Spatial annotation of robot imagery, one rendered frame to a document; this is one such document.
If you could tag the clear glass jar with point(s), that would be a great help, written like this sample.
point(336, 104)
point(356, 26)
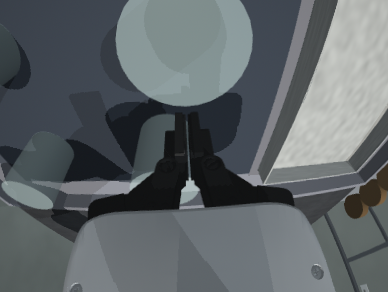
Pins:
point(184, 52)
point(37, 175)
point(9, 56)
point(150, 150)

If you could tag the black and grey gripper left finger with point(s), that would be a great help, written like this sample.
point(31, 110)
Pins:
point(162, 189)

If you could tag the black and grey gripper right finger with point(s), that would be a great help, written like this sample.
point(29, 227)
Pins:
point(223, 187)

